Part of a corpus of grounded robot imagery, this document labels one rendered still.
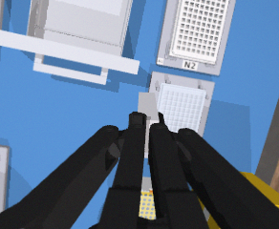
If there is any white multi-well plate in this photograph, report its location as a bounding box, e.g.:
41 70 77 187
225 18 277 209
157 83 206 133
168 0 228 64

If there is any blue bench mat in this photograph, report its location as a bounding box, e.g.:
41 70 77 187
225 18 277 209
0 0 279 210

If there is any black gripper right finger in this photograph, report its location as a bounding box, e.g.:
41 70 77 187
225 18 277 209
146 93 279 229

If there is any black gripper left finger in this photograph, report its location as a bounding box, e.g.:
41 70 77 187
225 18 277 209
0 92 148 229

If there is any yellow open-top bin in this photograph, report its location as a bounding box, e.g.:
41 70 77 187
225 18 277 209
199 172 279 229

